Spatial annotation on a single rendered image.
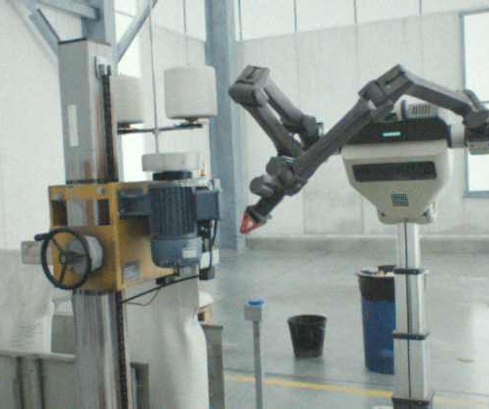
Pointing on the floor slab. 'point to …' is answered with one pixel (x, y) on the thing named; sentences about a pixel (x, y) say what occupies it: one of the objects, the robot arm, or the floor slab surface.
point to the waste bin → (379, 316)
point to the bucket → (307, 334)
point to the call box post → (258, 365)
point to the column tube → (109, 393)
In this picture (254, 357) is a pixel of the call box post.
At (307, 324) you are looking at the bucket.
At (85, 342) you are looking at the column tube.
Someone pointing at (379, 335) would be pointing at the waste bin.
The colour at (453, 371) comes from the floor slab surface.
